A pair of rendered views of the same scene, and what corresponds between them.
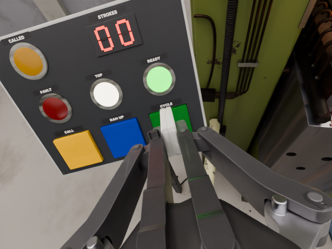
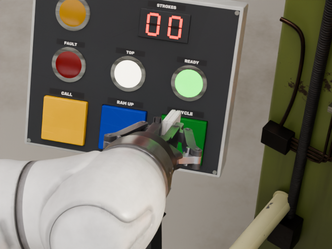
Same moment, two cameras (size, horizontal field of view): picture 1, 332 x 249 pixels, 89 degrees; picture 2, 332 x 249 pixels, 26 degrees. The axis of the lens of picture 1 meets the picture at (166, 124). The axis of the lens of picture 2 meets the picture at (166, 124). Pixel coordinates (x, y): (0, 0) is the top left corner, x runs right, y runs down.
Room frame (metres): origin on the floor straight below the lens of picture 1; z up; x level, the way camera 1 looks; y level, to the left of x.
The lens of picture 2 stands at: (-0.60, -0.09, 1.86)
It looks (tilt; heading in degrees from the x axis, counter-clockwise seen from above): 46 degrees down; 7
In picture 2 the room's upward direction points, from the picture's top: straight up
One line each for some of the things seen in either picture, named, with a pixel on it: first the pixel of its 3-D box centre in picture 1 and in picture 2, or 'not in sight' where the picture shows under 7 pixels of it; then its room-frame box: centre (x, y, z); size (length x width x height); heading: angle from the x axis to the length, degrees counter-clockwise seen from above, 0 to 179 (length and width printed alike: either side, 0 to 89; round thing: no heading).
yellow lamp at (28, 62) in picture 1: (28, 62); (72, 12); (0.30, 0.18, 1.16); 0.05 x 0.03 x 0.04; 59
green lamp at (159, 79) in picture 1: (159, 79); (188, 83); (0.24, -0.02, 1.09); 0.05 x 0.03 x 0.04; 59
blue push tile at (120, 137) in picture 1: (125, 138); (122, 129); (0.21, 0.09, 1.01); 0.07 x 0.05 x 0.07; 84
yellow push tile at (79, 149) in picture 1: (80, 149); (64, 120); (0.22, 0.19, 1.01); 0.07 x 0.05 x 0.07; 84
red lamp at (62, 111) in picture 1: (56, 108); (68, 64); (0.26, 0.18, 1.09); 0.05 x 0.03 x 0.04; 59
